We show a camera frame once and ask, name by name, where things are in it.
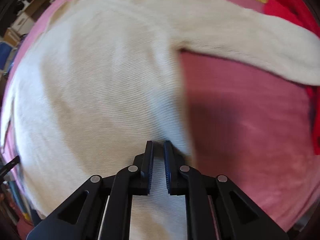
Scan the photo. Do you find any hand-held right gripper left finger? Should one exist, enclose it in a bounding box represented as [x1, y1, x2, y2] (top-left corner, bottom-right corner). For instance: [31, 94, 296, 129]
[26, 141, 154, 240]

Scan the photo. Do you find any cream knit sweater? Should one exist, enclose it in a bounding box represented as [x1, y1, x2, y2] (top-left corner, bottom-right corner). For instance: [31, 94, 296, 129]
[0, 0, 320, 240]

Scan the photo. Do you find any blue wheeled chair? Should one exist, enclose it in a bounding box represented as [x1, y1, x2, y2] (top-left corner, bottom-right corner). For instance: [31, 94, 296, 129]
[0, 41, 16, 71]

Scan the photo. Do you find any pink fleece blanket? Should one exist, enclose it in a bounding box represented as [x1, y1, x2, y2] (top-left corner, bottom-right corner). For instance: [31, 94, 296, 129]
[0, 0, 320, 240]

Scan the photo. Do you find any wooden desk with white drawers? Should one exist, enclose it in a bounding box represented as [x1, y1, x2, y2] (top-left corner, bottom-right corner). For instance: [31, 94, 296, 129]
[5, 0, 61, 46]

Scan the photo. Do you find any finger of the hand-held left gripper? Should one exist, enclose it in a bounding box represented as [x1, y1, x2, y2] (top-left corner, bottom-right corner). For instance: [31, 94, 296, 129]
[0, 156, 21, 178]

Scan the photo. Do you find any red garment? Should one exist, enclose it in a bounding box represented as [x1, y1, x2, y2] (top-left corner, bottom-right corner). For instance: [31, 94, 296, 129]
[262, 0, 320, 155]

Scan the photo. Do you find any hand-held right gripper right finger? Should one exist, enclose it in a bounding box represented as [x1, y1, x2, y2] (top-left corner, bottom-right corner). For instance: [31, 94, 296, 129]
[164, 141, 290, 240]

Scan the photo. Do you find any white and black appliance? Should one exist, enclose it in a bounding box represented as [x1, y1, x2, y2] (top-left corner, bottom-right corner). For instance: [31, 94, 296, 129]
[16, 0, 28, 14]

